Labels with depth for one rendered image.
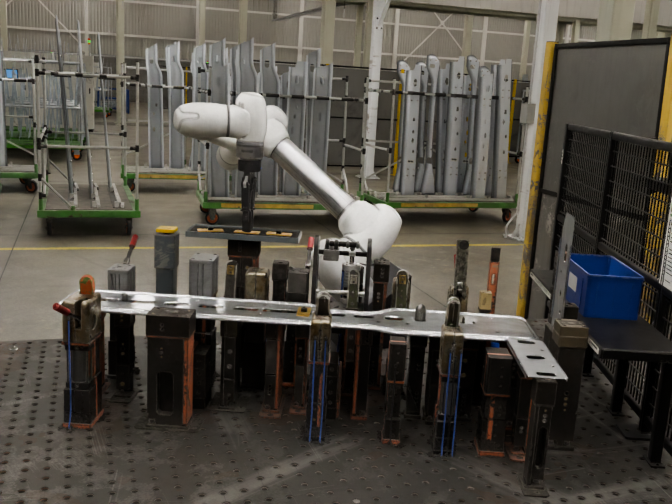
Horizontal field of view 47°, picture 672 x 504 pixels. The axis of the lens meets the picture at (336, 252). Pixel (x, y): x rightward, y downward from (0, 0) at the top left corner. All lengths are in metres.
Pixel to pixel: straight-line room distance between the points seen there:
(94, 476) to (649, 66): 3.49
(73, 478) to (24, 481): 0.11
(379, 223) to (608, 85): 2.21
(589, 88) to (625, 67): 0.33
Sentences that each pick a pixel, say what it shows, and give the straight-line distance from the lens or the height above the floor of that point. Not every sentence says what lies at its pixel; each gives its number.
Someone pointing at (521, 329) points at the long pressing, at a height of 1.00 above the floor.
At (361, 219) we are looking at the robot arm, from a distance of 2.92.
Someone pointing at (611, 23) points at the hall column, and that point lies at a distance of 10.01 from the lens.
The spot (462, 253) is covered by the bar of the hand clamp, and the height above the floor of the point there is 1.17.
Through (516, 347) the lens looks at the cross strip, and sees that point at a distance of 2.14.
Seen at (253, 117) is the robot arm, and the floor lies 1.54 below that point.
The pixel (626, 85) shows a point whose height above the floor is 1.74.
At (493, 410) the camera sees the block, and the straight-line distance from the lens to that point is 2.17.
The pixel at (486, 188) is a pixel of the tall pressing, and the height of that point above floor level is 0.41.
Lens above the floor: 1.66
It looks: 12 degrees down
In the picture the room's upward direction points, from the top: 3 degrees clockwise
